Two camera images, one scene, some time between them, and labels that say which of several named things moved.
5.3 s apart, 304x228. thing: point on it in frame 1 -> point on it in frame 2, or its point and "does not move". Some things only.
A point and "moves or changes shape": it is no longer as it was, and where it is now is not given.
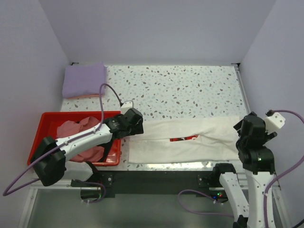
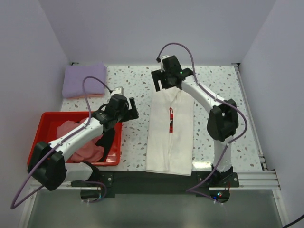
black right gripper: (267, 135) -> (157, 75)
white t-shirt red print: (185, 139) moves or changes shape
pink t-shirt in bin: (66, 128) does not move
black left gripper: (137, 129) -> (131, 114)
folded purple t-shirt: (83, 80) does not move
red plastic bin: (48, 127) does not move
